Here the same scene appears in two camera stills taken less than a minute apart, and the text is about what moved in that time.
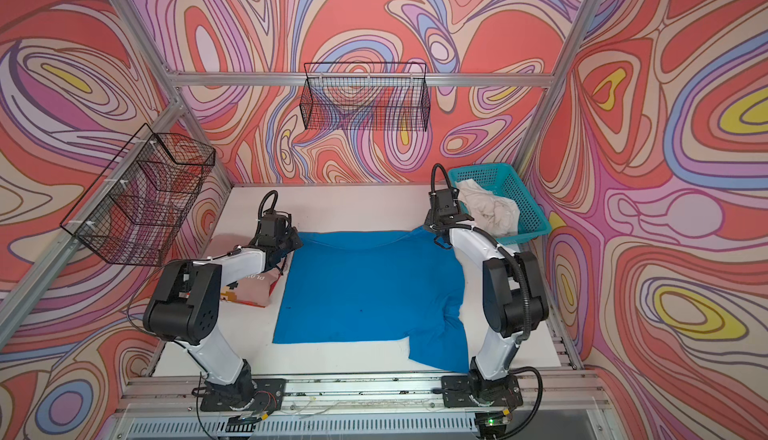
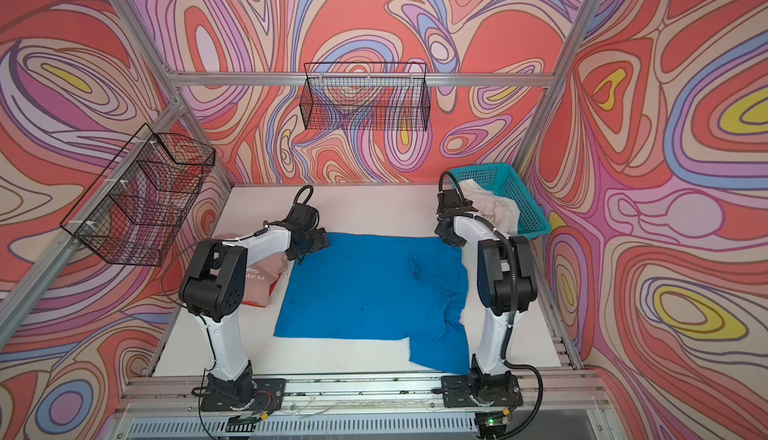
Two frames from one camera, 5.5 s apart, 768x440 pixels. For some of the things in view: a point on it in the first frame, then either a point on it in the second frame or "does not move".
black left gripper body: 292,241 to 314,242
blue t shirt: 377,284 does not move
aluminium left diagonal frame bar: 68,243 does not move
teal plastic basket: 503,180 does not move
